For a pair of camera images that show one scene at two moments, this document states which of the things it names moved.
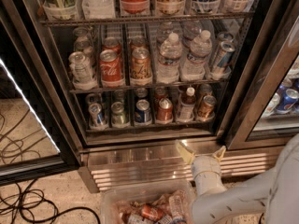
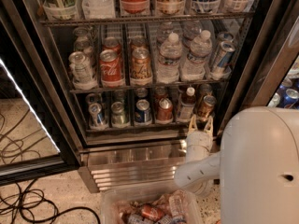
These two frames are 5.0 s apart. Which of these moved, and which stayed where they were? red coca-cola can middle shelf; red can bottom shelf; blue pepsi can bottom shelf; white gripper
Moved: white gripper
Stayed: red can bottom shelf; blue pepsi can bottom shelf; red coca-cola can middle shelf
